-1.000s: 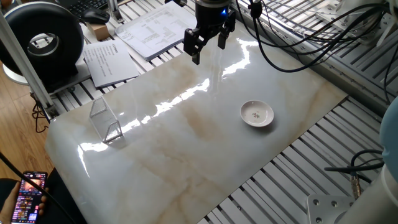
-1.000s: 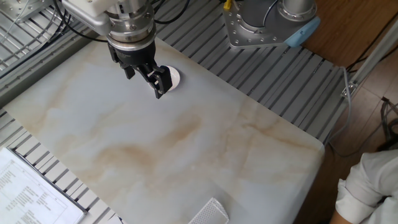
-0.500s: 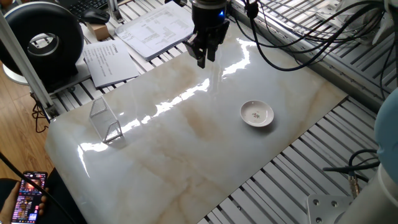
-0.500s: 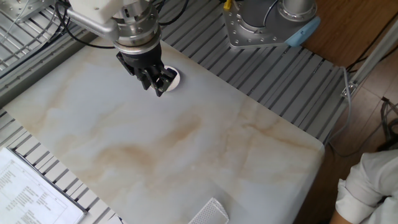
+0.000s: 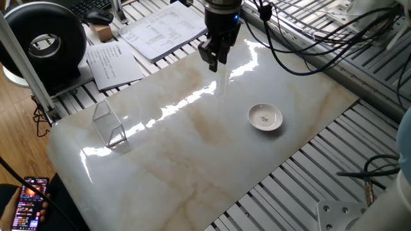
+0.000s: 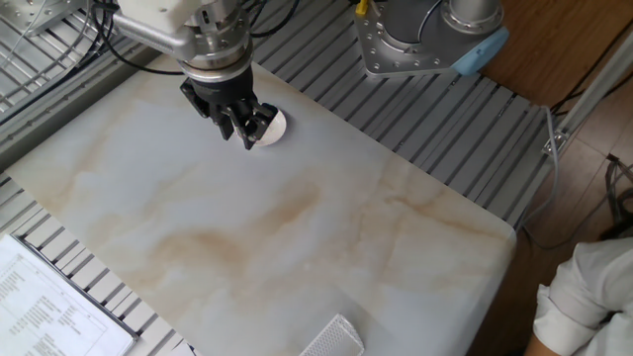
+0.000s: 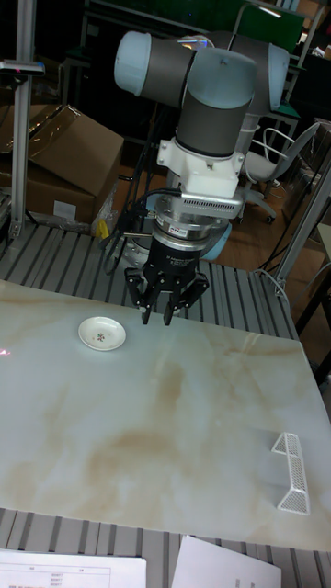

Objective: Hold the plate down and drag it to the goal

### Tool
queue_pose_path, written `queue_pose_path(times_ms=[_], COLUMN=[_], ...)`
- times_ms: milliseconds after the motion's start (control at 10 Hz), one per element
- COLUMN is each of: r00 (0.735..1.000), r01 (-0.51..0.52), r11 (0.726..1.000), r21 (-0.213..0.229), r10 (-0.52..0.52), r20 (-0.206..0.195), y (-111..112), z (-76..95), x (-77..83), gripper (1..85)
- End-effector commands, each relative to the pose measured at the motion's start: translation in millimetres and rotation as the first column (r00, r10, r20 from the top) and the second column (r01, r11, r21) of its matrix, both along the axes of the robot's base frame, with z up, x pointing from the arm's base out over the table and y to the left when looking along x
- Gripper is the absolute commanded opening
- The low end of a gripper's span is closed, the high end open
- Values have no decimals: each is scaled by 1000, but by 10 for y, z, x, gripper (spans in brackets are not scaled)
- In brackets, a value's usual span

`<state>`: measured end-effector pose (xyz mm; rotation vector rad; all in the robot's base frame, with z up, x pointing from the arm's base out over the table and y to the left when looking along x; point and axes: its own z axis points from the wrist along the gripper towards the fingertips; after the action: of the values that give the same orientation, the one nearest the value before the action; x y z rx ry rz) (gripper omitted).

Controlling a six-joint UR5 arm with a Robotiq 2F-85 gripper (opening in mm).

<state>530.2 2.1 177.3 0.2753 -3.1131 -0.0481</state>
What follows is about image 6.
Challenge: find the perforated aluminium plate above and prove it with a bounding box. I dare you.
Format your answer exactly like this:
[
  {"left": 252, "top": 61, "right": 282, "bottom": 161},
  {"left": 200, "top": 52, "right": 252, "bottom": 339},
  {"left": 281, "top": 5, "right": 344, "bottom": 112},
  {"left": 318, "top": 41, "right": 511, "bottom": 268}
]
[{"left": 0, "top": 0, "right": 86, "bottom": 39}]

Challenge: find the printed paper stack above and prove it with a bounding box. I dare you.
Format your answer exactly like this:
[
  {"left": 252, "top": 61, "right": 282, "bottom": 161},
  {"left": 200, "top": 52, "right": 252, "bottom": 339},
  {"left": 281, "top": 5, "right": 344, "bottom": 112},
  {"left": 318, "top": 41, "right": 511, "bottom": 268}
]
[{"left": 0, "top": 232, "right": 140, "bottom": 356}]

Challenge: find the silver robot base mounting plate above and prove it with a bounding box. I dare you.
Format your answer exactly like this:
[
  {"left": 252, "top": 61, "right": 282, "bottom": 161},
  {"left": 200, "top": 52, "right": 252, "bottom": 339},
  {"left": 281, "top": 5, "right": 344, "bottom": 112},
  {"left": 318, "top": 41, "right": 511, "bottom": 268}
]
[{"left": 354, "top": 3, "right": 459, "bottom": 78}]

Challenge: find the white perforated metal basket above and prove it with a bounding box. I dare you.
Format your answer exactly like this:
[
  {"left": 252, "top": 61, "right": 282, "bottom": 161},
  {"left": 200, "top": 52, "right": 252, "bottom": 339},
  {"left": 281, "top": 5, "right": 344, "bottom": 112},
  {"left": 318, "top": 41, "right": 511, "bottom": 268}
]
[{"left": 299, "top": 312, "right": 366, "bottom": 356}]

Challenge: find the black floor cable bundle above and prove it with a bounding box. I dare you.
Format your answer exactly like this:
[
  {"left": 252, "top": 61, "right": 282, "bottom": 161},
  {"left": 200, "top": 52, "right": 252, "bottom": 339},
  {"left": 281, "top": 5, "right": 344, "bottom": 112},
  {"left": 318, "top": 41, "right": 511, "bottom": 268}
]
[{"left": 603, "top": 152, "right": 633, "bottom": 226}]

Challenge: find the small white ceramic plate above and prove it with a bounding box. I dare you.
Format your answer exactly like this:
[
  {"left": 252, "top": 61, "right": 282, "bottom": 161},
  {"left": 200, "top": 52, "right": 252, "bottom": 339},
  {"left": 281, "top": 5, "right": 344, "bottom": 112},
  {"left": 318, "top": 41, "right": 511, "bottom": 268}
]
[{"left": 253, "top": 108, "right": 289, "bottom": 148}]

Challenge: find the forearm in white sleeve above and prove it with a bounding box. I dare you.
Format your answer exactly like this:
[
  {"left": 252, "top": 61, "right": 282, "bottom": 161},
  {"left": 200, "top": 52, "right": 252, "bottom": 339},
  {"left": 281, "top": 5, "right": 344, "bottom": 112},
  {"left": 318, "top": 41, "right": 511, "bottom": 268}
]
[{"left": 522, "top": 236, "right": 633, "bottom": 356}]

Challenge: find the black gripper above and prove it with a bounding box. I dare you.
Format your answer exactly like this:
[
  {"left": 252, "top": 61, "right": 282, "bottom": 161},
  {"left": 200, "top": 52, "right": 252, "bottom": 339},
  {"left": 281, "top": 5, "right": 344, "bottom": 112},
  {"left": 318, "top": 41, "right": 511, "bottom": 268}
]
[{"left": 179, "top": 66, "right": 278, "bottom": 151}]

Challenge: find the aluminium frame post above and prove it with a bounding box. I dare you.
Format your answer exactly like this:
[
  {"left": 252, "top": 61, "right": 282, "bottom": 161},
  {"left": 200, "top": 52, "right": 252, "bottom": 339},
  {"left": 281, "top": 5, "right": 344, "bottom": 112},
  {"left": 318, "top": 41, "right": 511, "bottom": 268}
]
[{"left": 541, "top": 30, "right": 633, "bottom": 157}]

